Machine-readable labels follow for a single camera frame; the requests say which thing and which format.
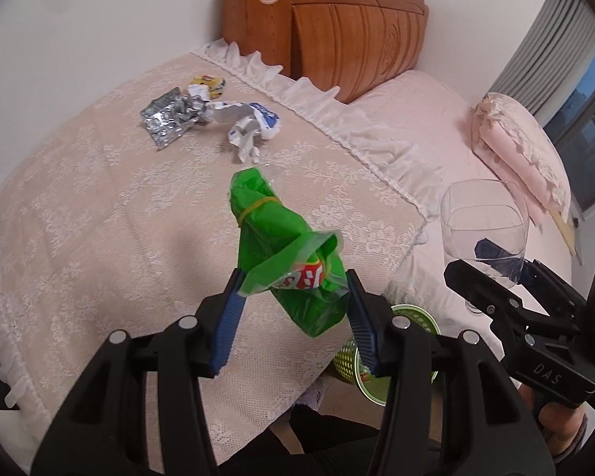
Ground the wooden headboard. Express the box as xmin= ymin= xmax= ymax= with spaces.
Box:
xmin=222 ymin=0 xmax=429 ymax=103

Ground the green snack wrapper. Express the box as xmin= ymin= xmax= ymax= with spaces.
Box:
xmin=230 ymin=168 xmax=348 ymax=338

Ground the silver foil blister pack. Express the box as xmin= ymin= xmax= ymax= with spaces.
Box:
xmin=140 ymin=84 xmax=213 ymax=150

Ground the clear plastic bottle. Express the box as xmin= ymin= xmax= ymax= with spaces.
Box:
xmin=441 ymin=178 xmax=530 ymax=288

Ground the grey window curtain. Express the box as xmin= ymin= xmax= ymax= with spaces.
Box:
xmin=490 ymin=0 xmax=595 ymax=125

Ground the pink folded quilt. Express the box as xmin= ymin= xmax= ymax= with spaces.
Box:
xmin=471 ymin=92 xmax=572 ymax=226

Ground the right hand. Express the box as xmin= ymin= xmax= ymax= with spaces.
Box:
xmin=536 ymin=402 xmax=588 ymax=465

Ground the green trash basket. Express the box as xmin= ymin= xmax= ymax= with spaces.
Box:
xmin=332 ymin=302 xmax=443 ymax=415

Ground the yellow candy wrapper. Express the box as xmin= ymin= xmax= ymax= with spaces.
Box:
xmin=190 ymin=74 xmax=226 ymax=100

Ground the white paper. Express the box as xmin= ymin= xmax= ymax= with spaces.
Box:
xmin=188 ymin=84 xmax=281 ymax=163

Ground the lace nightstand cover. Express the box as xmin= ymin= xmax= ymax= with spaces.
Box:
xmin=0 ymin=42 xmax=441 ymax=441

